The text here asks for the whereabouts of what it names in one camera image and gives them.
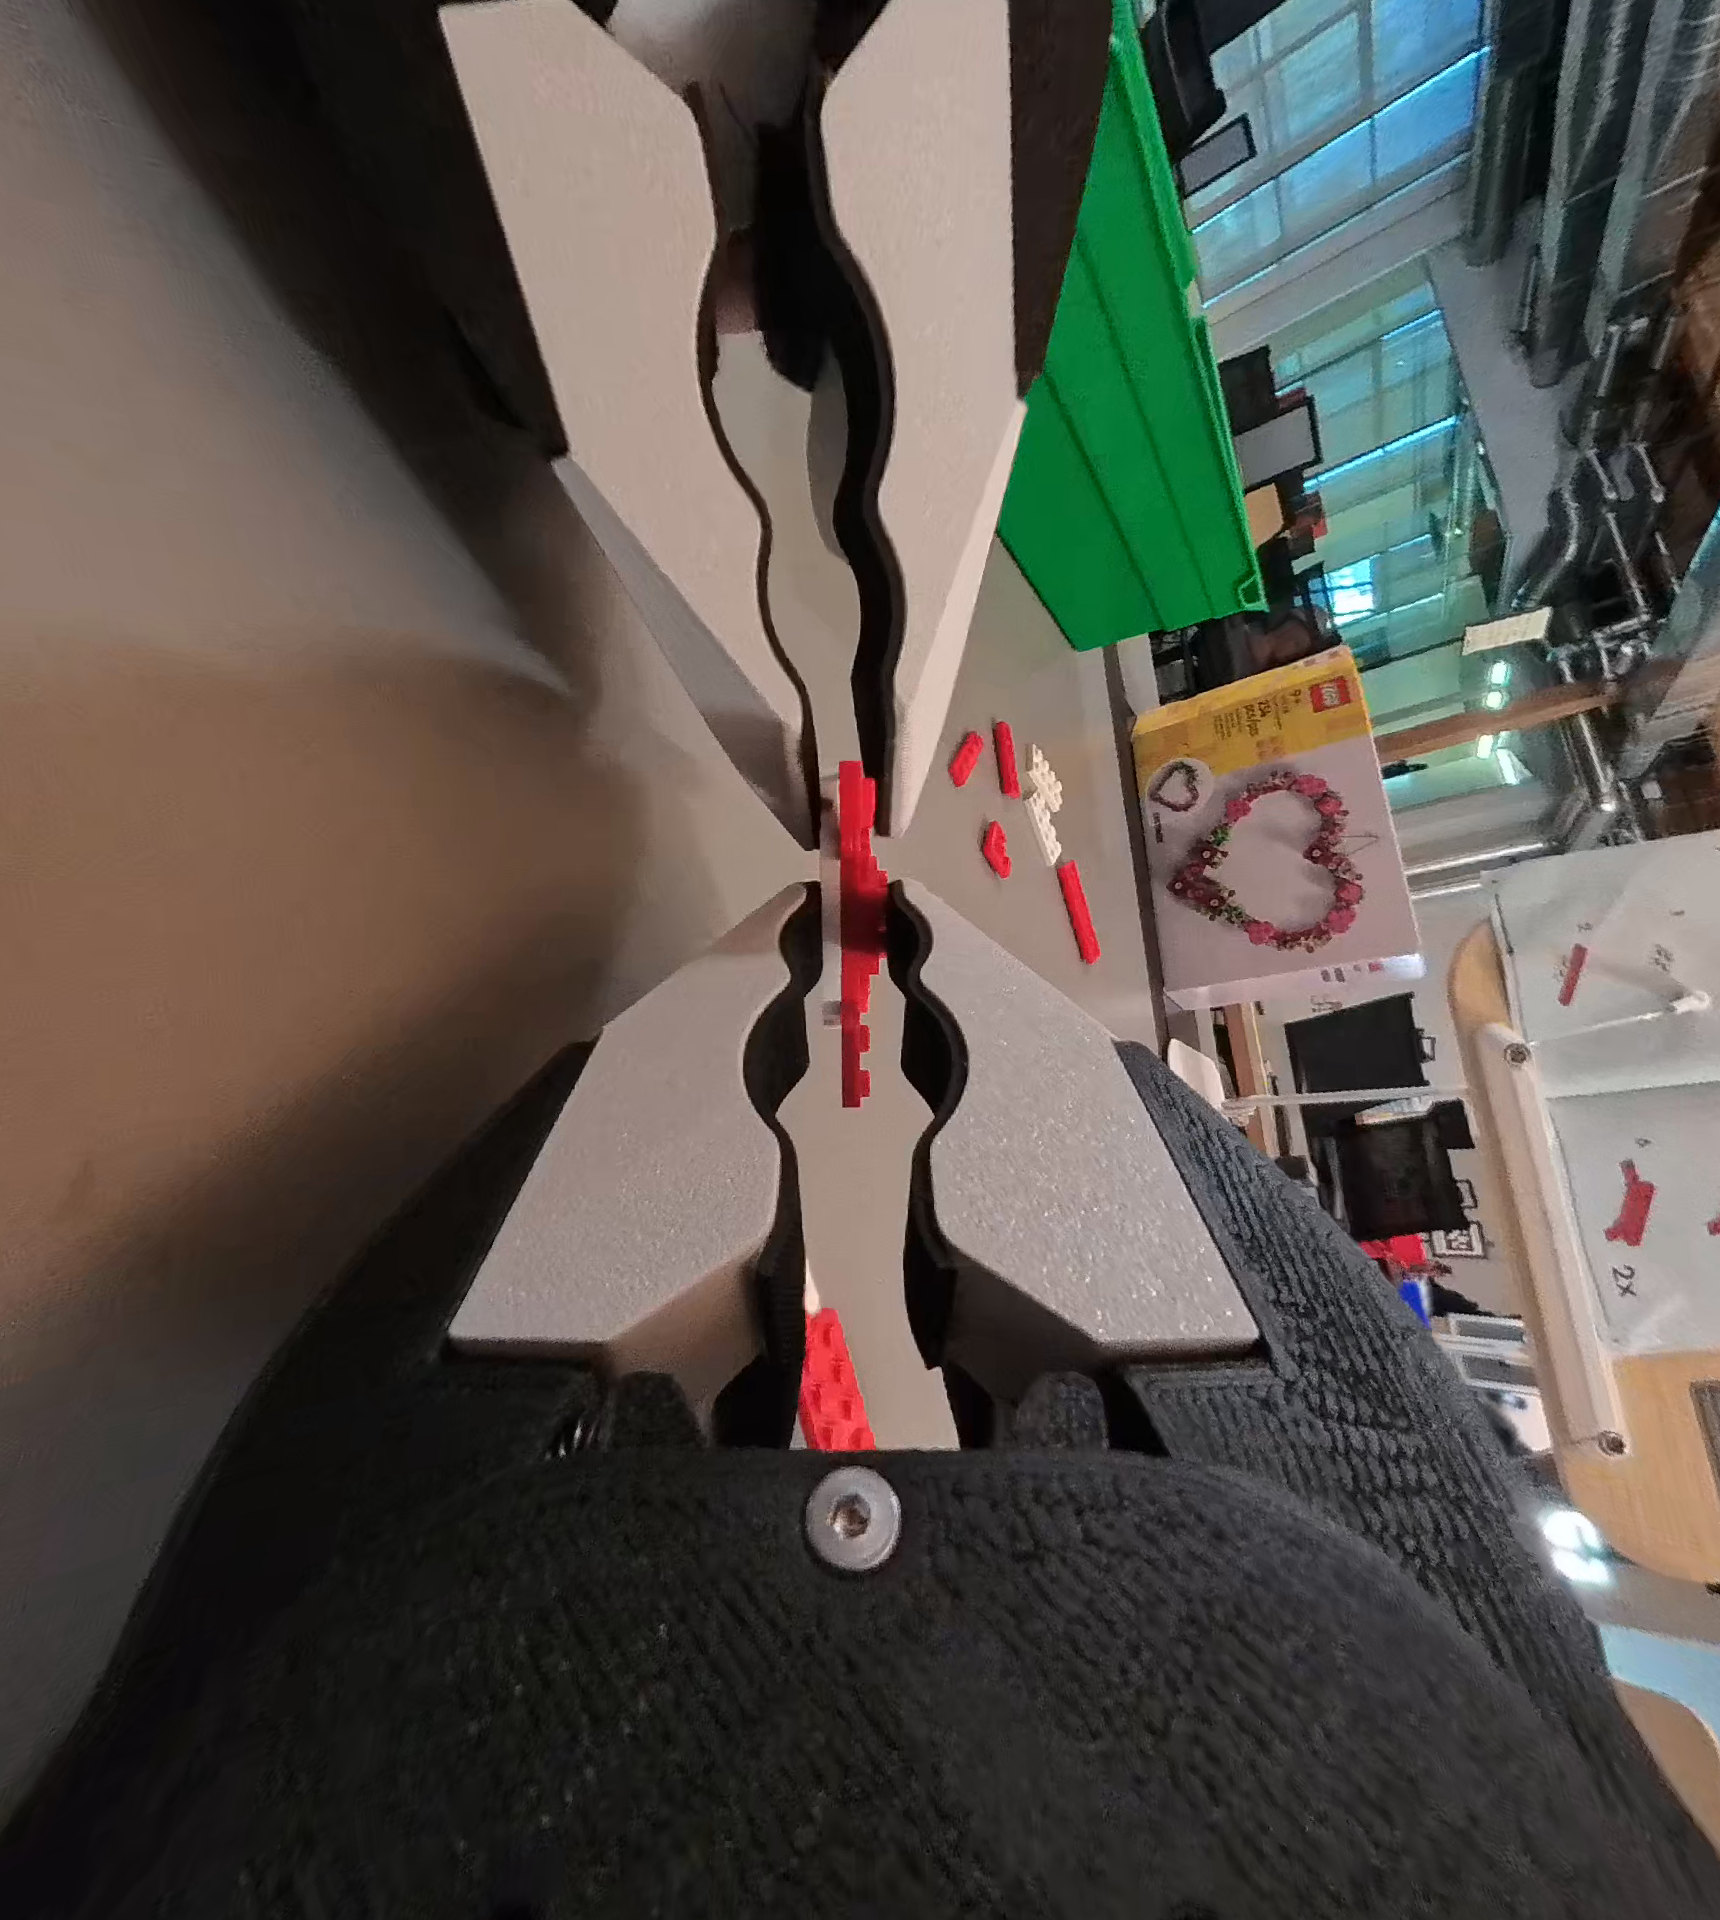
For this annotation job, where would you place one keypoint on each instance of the dark spiral ceiling duct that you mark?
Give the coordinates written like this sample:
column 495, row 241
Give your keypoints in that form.
column 1581, row 151

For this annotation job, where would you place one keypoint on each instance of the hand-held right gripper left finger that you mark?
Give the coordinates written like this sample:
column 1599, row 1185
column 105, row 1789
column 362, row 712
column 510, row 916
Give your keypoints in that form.
column 621, row 1185

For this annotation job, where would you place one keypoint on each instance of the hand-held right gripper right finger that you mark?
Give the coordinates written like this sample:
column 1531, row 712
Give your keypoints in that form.
column 1085, row 1185

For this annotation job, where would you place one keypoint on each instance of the red and white lego frame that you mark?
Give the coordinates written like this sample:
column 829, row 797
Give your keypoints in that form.
column 830, row 1394

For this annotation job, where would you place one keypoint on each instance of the white and yellow lego box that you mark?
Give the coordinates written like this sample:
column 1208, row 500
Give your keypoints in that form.
column 1251, row 721

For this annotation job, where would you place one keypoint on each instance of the long red lego plate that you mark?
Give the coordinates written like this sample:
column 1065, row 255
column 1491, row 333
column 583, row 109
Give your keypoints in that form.
column 1079, row 912

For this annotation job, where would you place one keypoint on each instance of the white lego plate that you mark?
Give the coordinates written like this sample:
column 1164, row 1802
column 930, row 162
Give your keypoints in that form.
column 1048, row 776
column 1044, row 837

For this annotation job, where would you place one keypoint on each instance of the red corner lego plate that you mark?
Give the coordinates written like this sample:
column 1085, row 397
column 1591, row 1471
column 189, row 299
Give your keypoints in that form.
column 997, row 848

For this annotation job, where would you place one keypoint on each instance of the red and white lego assembly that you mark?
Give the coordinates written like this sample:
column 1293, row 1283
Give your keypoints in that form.
column 856, row 900

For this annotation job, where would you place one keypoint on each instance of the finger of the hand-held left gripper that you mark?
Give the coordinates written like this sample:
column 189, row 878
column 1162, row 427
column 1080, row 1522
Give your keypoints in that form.
column 934, row 374
column 605, row 301

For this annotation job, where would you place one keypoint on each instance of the narrow red lego plate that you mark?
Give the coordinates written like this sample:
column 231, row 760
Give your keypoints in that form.
column 1006, row 758

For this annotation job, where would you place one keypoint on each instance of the lego instruction booklet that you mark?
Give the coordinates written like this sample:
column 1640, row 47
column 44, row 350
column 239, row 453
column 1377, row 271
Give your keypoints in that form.
column 1679, row 1111

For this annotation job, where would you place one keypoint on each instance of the green plastic bin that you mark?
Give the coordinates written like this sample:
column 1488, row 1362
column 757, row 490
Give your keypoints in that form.
column 1131, row 450

